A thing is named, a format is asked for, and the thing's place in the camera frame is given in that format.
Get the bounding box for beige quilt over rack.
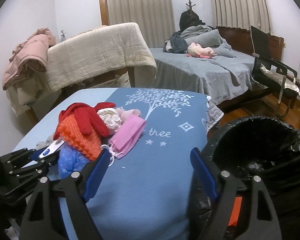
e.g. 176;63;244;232
42;22;157;93

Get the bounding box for left beige curtain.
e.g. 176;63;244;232
107;0;175;48

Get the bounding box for pink padded jacket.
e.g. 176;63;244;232
2;28;57;90

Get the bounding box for blue plastic bag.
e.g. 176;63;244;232
58;142;90;179

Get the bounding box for orange bubble mesh pouch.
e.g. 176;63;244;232
57;114;102;161

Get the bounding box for black office chair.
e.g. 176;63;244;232
250;25;300;119

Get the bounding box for pink plush toy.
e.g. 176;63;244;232
187;42;217;59

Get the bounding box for white tissue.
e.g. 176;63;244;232
97;108;122;135

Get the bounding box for pink sock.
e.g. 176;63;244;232
115;108;141;123

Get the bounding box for dark grey garment on bed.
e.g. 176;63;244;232
163;31;188;54

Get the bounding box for black bin with liner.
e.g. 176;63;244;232
188;116;300;239

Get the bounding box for pink face masks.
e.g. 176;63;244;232
101;114;147;167

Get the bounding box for grey duvet pile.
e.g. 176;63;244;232
180;25;236;58

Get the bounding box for right beige curtain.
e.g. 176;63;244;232
213;0;272;34

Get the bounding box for white blue carton box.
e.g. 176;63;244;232
38;139;65;159

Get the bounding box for coat stand with black coat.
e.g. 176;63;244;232
179;0;205;31

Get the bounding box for blue tree-print table cloth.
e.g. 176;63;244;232
17;88;208;239

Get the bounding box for red knit gloves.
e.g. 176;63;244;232
53;102;116;140

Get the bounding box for bed with grey sheet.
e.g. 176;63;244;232
150;48;265;105

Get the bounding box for grey quilted pad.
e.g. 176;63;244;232
204;101;224;132

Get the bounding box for beige curtain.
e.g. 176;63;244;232
213;0;272;34
107;0;175;48

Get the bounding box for wooden headboard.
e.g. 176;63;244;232
216;27;284;61

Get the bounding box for silver seat cushion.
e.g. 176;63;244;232
260;64;300;96

